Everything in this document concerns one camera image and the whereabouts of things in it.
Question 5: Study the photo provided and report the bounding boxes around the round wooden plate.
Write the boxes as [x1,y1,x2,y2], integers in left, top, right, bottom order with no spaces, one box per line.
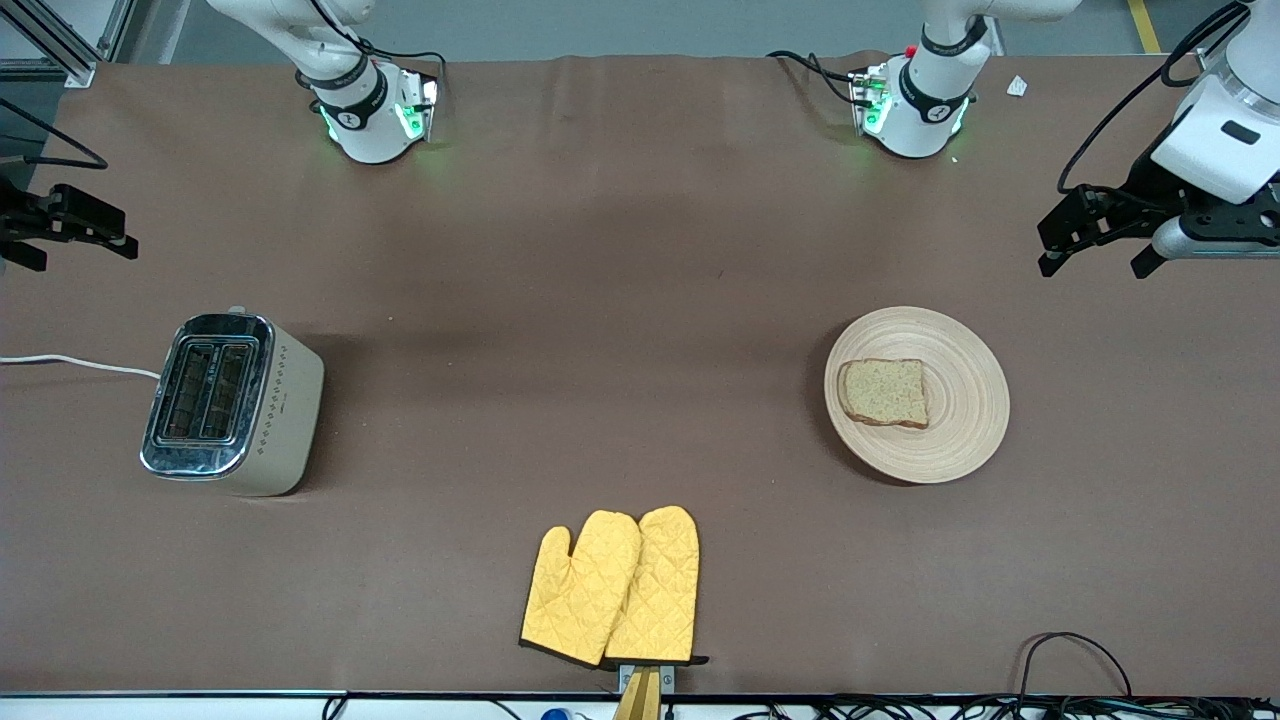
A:
[824,306,1012,486]

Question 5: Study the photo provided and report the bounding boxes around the brown toast slice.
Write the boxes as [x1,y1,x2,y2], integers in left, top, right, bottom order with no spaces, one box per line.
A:
[837,358,931,431]

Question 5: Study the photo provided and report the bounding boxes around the yellow floor tape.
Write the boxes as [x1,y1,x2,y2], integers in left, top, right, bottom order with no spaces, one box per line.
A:
[1127,0,1165,55]

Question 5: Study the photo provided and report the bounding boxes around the beige chrome two-slot toaster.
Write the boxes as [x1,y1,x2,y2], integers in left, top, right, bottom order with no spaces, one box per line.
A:
[140,306,326,498]

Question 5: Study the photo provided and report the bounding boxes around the brown table cover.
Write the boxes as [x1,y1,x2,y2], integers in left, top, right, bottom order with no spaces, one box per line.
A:
[0,50,1280,697]

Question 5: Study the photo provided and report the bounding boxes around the yellow quilted oven mitt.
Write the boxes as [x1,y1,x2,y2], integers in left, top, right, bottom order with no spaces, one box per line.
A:
[519,510,642,668]
[603,505,710,667]

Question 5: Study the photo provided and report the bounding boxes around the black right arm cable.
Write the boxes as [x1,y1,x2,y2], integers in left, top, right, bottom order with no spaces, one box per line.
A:
[0,96,110,171]

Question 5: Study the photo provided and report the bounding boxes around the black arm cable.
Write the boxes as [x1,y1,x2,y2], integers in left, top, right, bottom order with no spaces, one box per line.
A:
[1057,0,1253,197]
[0,96,110,171]

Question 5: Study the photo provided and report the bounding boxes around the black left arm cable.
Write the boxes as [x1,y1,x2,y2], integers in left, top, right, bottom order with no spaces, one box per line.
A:
[1057,0,1253,197]

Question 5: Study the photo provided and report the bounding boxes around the white toaster power cable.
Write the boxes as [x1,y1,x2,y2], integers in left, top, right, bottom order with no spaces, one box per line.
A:
[0,353,164,382]

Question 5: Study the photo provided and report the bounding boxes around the aluminium frame profile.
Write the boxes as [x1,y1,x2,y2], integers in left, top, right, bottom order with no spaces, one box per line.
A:
[0,0,137,89]

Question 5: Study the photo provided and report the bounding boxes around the black left base cable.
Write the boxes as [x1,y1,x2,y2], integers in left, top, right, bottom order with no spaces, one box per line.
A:
[767,50,873,107]

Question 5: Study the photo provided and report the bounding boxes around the black base cable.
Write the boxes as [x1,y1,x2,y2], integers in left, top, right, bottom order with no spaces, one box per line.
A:
[767,50,873,107]
[305,0,449,101]

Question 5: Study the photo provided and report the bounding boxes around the black right base cable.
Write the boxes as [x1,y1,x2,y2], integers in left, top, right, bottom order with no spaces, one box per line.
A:
[305,0,449,101]

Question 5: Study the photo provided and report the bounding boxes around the black looped cable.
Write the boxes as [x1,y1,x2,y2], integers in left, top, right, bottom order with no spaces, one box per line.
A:
[1015,631,1137,701]

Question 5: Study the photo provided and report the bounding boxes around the small metal bracket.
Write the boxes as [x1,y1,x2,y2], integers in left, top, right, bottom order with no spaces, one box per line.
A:
[618,663,677,697]

